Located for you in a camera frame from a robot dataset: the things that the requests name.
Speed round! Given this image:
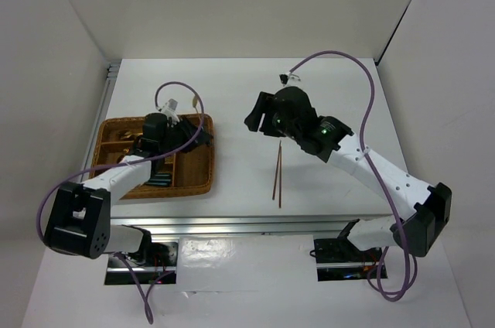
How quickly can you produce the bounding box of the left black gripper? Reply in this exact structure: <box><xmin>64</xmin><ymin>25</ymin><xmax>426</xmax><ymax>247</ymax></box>
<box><xmin>159</xmin><ymin>114</ymin><xmax>212</xmax><ymax>154</ymax></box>

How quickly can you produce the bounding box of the gold spoon green handle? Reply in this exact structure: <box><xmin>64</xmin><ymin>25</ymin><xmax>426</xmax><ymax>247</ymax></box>
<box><xmin>116</xmin><ymin>148</ymin><xmax>132</xmax><ymax>163</ymax></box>

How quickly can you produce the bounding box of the copper chopstick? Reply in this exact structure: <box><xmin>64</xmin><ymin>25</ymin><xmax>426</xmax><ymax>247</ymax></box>
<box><xmin>271</xmin><ymin>141</ymin><xmax>282</xmax><ymax>200</ymax></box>
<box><xmin>277</xmin><ymin>146</ymin><xmax>282</xmax><ymax>209</ymax></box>

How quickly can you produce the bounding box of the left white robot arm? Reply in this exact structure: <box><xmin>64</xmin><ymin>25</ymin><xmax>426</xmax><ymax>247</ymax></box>
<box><xmin>42</xmin><ymin>113</ymin><xmax>213</xmax><ymax>265</ymax></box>

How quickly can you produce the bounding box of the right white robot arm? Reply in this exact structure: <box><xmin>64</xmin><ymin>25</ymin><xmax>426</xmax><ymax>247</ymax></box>
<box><xmin>244</xmin><ymin>86</ymin><xmax>452</xmax><ymax>260</ymax></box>

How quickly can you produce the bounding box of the wicker cutlery tray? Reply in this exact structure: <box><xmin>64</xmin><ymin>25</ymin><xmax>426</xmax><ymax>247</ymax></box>
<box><xmin>91</xmin><ymin>116</ymin><xmax>215</xmax><ymax>200</ymax></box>

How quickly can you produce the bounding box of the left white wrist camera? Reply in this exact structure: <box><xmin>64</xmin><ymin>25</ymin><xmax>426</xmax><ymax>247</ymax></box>
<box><xmin>155</xmin><ymin>98</ymin><xmax>179</xmax><ymax>121</ymax></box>

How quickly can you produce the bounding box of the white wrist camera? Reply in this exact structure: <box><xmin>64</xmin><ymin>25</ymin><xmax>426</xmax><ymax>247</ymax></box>
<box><xmin>279</xmin><ymin>73</ymin><xmax>301</xmax><ymax>87</ymax></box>
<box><xmin>155</xmin><ymin>98</ymin><xmax>179</xmax><ymax>121</ymax></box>

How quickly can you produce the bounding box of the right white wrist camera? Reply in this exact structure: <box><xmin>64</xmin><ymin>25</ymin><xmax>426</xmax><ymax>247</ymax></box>
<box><xmin>279</xmin><ymin>73</ymin><xmax>301</xmax><ymax>87</ymax></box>

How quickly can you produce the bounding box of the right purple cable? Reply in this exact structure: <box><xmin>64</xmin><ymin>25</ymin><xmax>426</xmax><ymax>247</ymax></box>
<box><xmin>289</xmin><ymin>49</ymin><xmax>418</xmax><ymax>302</ymax></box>

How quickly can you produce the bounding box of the aluminium table rail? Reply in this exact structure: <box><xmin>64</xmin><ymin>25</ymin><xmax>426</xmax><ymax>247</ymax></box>
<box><xmin>108</xmin><ymin>214</ymin><xmax>395</xmax><ymax>234</ymax></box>

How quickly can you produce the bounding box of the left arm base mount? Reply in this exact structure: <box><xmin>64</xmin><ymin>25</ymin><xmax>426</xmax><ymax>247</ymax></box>
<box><xmin>104</xmin><ymin>229</ymin><xmax>179</xmax><ymax>285</ymax></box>

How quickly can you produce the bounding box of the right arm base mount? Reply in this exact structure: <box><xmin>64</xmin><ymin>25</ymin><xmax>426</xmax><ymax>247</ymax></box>
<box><xmin>308</xmin><ymin>216</ymin><xmax>383</xmax><ymax>282</ymax></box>

